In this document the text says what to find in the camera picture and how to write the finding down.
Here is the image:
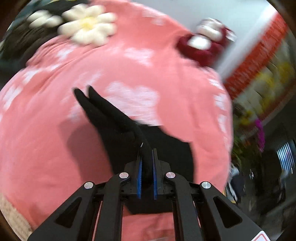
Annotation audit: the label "black shirt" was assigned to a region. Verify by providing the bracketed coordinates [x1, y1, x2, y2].
[73, 85, 195, 215]

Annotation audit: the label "cream fluffy rug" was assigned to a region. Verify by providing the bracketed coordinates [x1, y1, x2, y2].
[1, 193, 33, 240]

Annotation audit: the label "pink fleece blanket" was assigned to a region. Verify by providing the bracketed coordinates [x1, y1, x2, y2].
[1, 1, 233, 240]

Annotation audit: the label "purple orchid plant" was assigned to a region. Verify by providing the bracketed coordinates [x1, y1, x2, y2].
[254, 118, 265, 153]

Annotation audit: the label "dark red plush toy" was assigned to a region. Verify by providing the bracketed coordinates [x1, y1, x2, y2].
[176, 18, 237, 67]

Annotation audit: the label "dark brown quilted jacket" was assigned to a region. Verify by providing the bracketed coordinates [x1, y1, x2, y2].
[1, 21, 57, 68]

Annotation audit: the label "white daisy flower pillow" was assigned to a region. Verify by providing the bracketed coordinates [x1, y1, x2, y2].
[57, 4, 117, 47]

